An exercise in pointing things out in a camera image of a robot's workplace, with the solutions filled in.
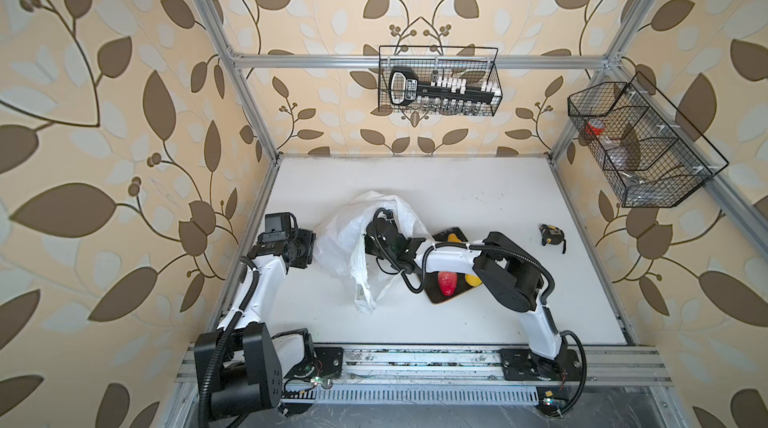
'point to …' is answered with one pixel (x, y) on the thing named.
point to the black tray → (434, 289)
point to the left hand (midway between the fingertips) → (311, 235)
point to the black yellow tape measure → (552, 235)
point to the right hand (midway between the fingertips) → (354, 237)
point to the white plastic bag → (340, 244)
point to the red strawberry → (447, 281)
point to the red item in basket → (594, 131)
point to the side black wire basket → (648, 153)
